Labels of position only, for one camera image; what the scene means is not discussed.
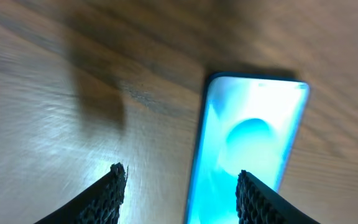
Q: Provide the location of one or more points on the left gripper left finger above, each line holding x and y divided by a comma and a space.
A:
98, 204

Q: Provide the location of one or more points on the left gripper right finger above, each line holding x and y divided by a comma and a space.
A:
257, 203

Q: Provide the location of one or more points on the blue screen Galaxy smartphone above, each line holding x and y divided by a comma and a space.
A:
247, 122

